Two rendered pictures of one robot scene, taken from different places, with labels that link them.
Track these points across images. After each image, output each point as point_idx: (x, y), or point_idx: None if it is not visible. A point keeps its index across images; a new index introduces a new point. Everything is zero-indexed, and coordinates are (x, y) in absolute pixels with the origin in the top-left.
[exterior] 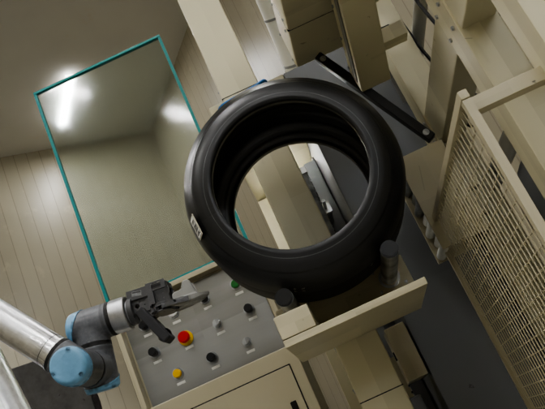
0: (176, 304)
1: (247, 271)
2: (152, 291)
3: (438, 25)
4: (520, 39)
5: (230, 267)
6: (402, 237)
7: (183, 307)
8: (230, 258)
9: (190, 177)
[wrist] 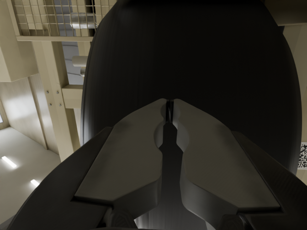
0: (82, 182)
1: (96, 56)
2: None
3: None
4: (48, 50)
5: (97, 86)
6: None
7: (254, 182)
8: (87, 95)
9: None
